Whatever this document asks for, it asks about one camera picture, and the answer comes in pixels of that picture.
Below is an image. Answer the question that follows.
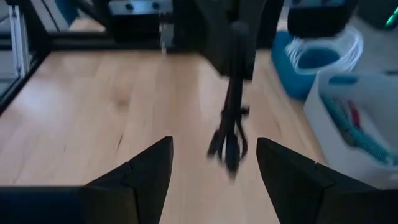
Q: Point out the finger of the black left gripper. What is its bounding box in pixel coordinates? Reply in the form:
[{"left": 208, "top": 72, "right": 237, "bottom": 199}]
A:
[
  {"left": 201, "top": 23, "right": 239, "bottom": 78},
  {"left": 238, "top": 23, "right": 270, "bottom": 80}
]

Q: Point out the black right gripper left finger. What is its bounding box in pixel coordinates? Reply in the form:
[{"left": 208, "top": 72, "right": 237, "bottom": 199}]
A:
[{"left": 80, "top": 136, "right": 174, "bottom": 224}]

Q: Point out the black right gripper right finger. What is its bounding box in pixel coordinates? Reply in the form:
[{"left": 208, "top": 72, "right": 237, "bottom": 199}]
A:
[{"left": 256, "top": 136, "right": 379, "bottom": 224}]

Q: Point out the thin black cable coil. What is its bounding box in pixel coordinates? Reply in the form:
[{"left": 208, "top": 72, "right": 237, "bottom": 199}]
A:
[{"left": 206, "top": 74, "right": 251, "bottom": 181}]

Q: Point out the blue black braided cable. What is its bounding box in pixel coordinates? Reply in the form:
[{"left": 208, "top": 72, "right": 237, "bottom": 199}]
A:
[{"left": 322, "top": 95, "right": 398, "bottom": 166}]

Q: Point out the thick white cable coil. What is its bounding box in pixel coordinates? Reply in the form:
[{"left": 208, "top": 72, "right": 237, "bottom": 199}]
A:
[{"left": 284, "top": 24, "right": 364, "bottom": 76}]

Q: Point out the teal plastic bin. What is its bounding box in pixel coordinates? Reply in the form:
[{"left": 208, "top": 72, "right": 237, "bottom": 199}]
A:
[{"left": 270, "top": 29, "right": 364, "bottom": 100}]

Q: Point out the white plastic bin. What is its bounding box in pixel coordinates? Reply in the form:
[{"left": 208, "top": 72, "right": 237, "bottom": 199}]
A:
[{"left": 303, "top": 70, "right": 398, "bottom": 190}]

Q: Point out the black box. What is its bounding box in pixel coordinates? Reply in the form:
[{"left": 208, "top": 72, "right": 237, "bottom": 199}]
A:
[{"left": 286, "top": 0, "right": 358, "bottom": 39}]

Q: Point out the black table frame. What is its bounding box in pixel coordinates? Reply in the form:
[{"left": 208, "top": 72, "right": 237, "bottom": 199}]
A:
[{"left": 0, "top": 0, "right": 175, "bottom": 113}]

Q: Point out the white metal post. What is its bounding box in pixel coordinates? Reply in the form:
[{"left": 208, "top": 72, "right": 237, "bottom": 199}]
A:
[{"left": 7, "top": 4, "right": 30, "bottom": 77}]

